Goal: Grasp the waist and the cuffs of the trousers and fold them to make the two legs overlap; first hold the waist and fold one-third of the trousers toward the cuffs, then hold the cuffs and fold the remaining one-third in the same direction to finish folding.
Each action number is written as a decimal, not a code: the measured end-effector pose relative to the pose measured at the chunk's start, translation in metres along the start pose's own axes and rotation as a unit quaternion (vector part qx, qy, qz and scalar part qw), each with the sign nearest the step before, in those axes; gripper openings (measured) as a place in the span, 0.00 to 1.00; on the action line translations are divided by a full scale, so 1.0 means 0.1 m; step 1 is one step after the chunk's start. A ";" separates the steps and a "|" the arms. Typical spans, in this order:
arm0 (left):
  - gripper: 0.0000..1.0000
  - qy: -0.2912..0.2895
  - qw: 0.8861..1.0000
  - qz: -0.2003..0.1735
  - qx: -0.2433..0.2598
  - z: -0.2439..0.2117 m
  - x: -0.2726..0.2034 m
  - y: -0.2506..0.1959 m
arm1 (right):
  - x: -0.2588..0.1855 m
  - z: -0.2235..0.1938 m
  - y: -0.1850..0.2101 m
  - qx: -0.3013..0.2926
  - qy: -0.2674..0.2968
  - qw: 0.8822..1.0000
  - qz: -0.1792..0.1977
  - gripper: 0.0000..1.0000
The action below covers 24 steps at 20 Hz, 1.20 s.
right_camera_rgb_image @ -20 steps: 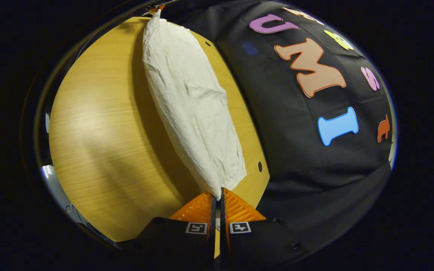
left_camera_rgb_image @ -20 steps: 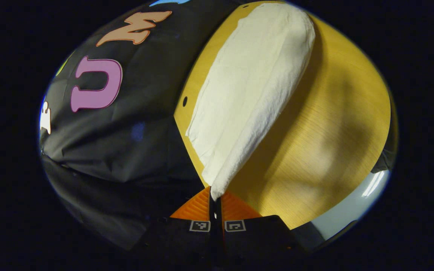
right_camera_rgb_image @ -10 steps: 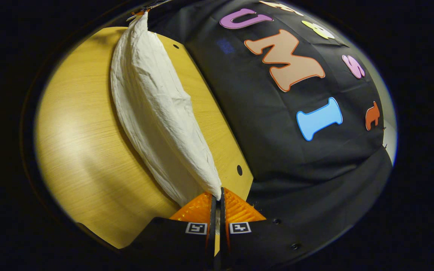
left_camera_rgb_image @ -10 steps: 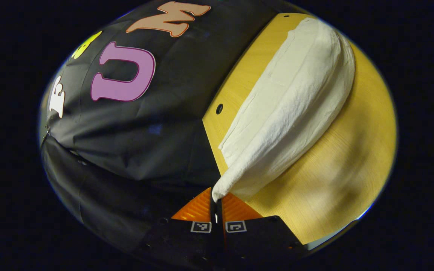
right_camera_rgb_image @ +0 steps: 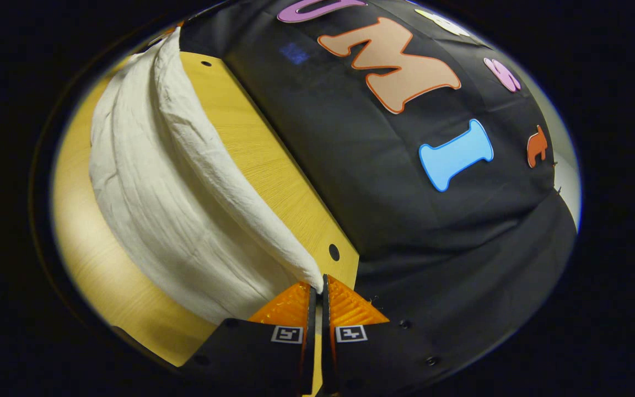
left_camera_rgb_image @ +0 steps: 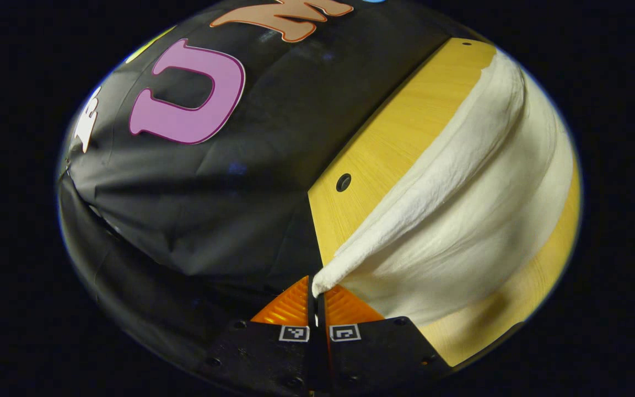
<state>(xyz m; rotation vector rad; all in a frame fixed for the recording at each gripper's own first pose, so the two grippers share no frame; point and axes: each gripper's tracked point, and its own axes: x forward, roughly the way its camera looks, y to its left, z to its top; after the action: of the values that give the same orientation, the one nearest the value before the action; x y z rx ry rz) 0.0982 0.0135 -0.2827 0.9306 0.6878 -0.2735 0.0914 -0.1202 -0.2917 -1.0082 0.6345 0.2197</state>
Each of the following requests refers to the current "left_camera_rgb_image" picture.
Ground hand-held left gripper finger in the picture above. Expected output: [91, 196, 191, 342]
[199, 275, 318, 395]
[317, 284, 454, 395]

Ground white jeans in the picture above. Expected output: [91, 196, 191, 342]
[311, 50, 576, 327]

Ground black backdrop cloth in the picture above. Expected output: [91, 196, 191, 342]
[57, 0, 453, 381]

